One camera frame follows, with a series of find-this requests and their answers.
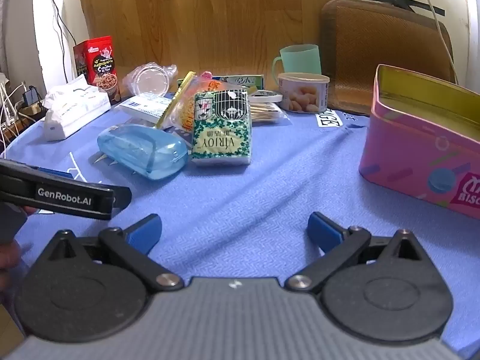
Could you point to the clear plastic container in bag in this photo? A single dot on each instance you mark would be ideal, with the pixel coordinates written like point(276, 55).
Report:
point(150, 80)

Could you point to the black charger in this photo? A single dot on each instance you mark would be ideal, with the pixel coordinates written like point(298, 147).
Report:
point(30, 96)

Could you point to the pink biscuit tin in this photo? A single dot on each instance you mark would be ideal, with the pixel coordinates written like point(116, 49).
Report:
point(405, 157)

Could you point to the white tissue pack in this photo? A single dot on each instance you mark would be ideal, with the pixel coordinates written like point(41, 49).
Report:
point(71, 108)

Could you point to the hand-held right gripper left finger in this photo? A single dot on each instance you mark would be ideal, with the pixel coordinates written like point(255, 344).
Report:
point(144, 234)

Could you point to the green tissue packet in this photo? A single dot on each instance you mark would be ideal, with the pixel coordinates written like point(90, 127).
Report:
point(221, 138)

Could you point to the beige power strip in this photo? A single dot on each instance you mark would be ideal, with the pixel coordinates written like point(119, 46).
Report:
point(33, 110)

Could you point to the can with white lid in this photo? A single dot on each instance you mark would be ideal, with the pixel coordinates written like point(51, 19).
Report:
point(303, 95)

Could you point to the person's left hand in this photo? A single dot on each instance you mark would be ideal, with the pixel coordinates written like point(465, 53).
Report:
point(8, 264)

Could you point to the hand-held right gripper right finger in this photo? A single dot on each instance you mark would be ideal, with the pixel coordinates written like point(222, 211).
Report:
point(324, 232)

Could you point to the toothpaste box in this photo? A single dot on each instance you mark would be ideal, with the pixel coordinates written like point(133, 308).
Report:
point(240, 80)

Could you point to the green plastic cup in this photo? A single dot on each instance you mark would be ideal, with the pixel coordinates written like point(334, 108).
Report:
point(300, 60)

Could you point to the brown chair back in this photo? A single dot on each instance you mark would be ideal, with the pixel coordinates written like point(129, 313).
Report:
point(375, 45)

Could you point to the orange snack bag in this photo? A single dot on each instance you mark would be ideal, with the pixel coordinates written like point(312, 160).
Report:
point(185, 108)

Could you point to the tape roll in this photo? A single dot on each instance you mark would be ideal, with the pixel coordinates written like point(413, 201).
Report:
point(264, 96)

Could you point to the bag of cotton swabs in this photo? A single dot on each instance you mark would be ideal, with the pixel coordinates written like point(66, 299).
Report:
point(266, 112)

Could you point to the blue glasses case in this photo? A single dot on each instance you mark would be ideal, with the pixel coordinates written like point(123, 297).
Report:
point(142, 153)

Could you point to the wood grain board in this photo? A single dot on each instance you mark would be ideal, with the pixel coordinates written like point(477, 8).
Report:
point(206, 18)

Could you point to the red snack box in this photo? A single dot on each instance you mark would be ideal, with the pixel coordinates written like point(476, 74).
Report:
point(99, 63)

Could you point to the blue printed tablecloth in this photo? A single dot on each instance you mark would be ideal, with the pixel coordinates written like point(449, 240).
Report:
point(243, 187)

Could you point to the white wipes packet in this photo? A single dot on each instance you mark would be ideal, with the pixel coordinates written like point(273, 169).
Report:
point(144, 107)

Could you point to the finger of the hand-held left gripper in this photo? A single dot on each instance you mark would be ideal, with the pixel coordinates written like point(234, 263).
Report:
point(122, 197)

